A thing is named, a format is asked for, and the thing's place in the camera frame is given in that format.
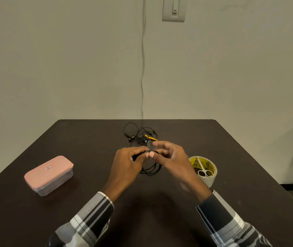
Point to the person's left forearm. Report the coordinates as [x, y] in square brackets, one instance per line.
[90, 218]

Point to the person's right thumb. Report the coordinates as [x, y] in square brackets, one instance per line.
[158, 156]

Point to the white wall switch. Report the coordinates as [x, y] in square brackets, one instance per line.
[174, 8]

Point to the clear packing tape roll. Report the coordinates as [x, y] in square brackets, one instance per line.
[211, 177]

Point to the person's right hand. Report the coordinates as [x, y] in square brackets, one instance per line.
[176, 162]

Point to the pink lidded plastic container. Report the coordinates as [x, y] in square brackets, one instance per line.
[49, 172]

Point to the person's right forearm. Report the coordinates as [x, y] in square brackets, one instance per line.
[226, 218]

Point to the person's left hand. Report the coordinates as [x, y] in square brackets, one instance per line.
[122, 167]

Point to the person's left thumb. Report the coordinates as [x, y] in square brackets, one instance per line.
[140, 158]

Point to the black and yellow earphones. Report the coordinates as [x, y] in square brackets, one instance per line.
[144, 135]

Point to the clear tape piece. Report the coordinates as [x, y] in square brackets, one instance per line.
[151, 145]

